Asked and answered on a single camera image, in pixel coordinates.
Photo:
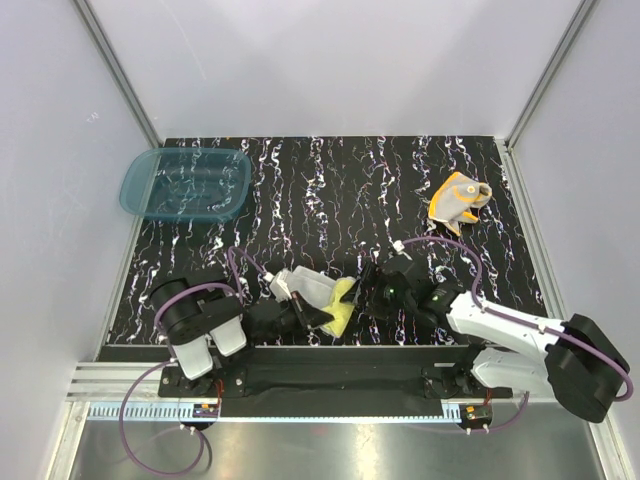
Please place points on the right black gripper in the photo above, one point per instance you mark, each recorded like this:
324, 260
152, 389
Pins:
372, 276

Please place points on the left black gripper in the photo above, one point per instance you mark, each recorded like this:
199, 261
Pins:
310, 315

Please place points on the grey yellow frog towel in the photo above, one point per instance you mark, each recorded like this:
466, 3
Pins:
325, 294

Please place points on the grey orange towel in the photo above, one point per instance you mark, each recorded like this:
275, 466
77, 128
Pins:
453, 203

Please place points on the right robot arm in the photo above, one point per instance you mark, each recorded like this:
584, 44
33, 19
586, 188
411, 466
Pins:
572, 361

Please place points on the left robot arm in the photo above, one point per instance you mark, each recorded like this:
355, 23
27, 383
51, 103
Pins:
207, 329

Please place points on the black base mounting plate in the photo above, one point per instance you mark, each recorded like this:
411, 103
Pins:
389, 367

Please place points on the left orange connector box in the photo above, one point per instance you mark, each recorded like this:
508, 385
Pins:
206, 410

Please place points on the orange connector box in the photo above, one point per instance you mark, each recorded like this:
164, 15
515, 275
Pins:
206, 410
477, 414

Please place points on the right orange connector box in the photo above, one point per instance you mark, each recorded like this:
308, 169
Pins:
477, 414

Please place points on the blue transparent plastic container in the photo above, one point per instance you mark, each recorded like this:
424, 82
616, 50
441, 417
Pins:
183, 184

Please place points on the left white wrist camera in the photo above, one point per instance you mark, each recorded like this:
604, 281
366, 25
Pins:
279, 287

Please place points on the aluminium frame rail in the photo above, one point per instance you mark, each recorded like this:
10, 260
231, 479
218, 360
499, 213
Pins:
134, 396

